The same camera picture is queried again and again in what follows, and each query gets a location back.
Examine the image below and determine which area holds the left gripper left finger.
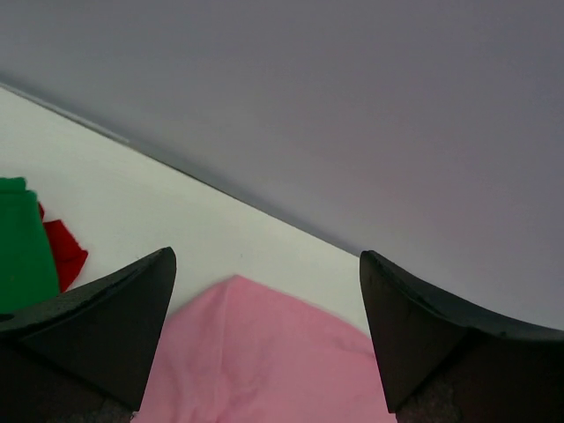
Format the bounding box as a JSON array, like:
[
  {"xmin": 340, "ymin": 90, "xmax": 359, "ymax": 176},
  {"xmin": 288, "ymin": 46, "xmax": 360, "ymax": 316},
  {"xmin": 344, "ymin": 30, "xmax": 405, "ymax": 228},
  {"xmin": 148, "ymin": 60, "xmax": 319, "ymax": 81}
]
[{"xmin": 1, "ymin": 247, "xmax": 176, "ymax": 411}]

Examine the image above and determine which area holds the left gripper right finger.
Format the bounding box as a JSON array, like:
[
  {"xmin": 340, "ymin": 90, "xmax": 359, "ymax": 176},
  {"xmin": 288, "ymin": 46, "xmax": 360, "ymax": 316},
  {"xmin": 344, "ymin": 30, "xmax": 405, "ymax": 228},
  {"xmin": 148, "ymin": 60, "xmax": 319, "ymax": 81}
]
[{"xmin": 360, "ymin": 251, "xmax": 563, "ymax": 414}]

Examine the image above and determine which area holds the pink t-shirt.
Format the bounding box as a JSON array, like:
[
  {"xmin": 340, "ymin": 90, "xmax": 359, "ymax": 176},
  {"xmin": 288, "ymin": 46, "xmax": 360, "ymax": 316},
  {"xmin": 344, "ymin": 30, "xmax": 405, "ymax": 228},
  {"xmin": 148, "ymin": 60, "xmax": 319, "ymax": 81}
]
[{"xmin": 136, "ymin": 277, "xmax": 393, "ymax": 423}]

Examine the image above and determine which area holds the red folded t-shirt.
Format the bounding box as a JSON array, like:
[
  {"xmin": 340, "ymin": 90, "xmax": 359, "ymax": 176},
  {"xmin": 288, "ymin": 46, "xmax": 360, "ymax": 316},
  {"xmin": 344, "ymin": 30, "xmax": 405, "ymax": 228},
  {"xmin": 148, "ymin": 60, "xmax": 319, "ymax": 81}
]
[{"xmin": 39, "ymin": 204, "xmax": 88, "ymax": 293}]

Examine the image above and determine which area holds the green folded t-shirt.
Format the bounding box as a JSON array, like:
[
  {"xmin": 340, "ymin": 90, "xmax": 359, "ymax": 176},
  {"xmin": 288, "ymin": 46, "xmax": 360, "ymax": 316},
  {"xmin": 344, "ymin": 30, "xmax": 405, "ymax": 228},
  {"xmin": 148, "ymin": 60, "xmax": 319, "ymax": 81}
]
[{"xmin": 1, "ymin": 177, "xmax": 59, "ymax": 314}]

